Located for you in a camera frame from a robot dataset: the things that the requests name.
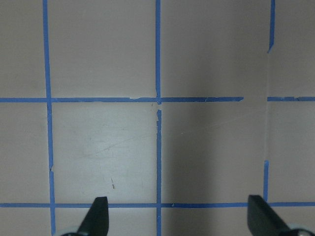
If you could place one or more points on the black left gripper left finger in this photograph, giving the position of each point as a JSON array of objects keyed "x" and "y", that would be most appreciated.
[{"x": 96, "y": 221}]

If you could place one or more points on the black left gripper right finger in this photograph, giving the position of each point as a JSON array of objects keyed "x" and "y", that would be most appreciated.
[{"x": 262, "y": 219}]

